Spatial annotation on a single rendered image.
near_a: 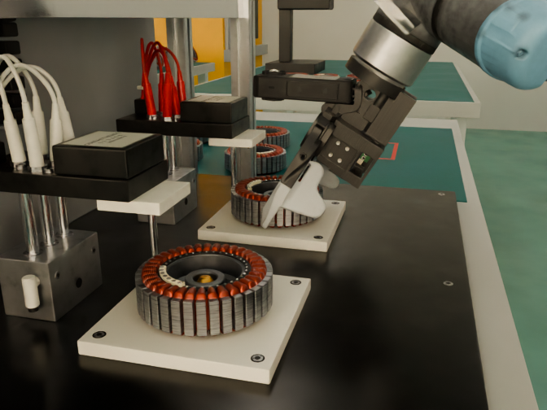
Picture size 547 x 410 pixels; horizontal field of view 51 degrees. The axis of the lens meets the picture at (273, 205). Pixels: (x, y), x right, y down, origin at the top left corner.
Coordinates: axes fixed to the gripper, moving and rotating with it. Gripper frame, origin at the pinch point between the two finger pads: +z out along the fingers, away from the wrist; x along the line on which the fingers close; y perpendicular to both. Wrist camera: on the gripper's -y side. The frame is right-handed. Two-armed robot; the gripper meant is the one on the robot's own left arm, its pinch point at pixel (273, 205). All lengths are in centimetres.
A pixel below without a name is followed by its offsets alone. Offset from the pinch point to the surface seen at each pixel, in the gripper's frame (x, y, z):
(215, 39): 323, -112, 55
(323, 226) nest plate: -2.8, 6.4, -2.4
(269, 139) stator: 45.7, -10.2, 7.6
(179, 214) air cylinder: -2.2, -9.2, 7.1
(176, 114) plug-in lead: -1.0, -15.7, -3.4
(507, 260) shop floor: 183, 91, 38
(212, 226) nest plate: -6.2, -4.4, 3.9
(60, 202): -22.4, -15.0, 1.7
